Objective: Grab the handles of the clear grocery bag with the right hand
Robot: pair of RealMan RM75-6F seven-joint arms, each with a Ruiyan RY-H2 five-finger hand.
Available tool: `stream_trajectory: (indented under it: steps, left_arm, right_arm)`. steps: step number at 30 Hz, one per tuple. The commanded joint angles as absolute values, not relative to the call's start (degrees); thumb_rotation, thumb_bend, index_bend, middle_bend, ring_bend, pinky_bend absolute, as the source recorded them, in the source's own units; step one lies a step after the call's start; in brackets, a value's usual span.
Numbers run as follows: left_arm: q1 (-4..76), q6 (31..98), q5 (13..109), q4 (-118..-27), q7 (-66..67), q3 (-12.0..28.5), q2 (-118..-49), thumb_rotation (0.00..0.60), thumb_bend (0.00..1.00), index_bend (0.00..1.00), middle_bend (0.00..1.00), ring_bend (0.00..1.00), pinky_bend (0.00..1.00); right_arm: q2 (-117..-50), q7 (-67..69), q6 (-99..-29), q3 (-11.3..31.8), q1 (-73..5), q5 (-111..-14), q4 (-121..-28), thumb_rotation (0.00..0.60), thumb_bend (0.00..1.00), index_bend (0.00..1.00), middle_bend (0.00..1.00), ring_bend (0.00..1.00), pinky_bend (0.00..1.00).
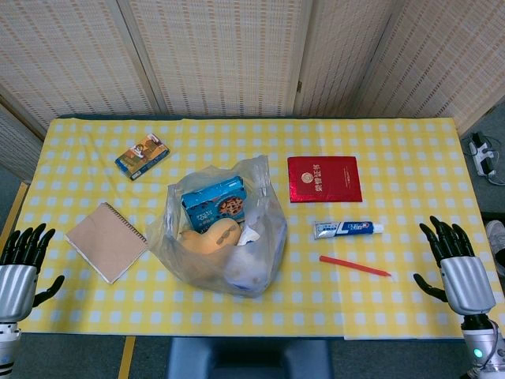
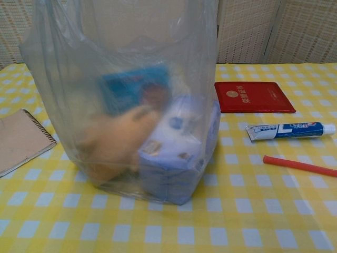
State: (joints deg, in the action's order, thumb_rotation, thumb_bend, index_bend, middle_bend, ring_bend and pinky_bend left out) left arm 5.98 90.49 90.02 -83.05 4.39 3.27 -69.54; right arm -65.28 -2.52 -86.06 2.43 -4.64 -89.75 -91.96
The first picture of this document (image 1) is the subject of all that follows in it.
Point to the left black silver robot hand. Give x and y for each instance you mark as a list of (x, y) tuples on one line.
[(16, 284)]

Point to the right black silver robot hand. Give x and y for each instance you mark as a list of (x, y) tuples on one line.
[(467, 284)]

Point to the transparent plastic bag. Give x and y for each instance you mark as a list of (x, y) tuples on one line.
[(189, 268)]

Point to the orange butternut squash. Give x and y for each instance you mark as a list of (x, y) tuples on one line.
[(209, 239)]

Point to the blue cookie box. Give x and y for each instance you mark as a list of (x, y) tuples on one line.
[(213, 205)]

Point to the purple tissue pack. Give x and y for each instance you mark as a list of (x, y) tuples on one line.
[(246, 272)]

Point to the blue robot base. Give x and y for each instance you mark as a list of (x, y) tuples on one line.
[(248, 359)]

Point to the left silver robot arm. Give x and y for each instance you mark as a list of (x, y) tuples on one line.
[(8, 343)]

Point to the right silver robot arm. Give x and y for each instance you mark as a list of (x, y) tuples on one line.
[(479, 339)]

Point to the grey shoe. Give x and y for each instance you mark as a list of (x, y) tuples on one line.
[(496, 245)]

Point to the kraft spiral notebook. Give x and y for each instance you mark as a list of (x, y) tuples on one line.
[(104, 241)]

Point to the red pen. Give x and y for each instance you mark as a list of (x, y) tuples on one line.
[(355, 266)]

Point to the yellow white checked tablecloth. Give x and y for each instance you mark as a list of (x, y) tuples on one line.
[(394, 189)]

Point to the white power strip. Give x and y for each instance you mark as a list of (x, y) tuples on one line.
[(481, 156)]

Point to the white blue toothpaste tube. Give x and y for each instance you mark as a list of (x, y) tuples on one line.
[(347, 230)]

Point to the red certificate booklet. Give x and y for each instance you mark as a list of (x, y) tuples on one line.
[(325, 179)]

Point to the small brown blue card box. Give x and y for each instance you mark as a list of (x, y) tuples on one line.
[(142, 157)]

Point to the woven folding screen panel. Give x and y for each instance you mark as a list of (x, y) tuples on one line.
[(67, 51), (339, 51), (446, 59), (229, 51)]

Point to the metal screen hinge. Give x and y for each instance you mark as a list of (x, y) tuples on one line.
[(298, 85)]

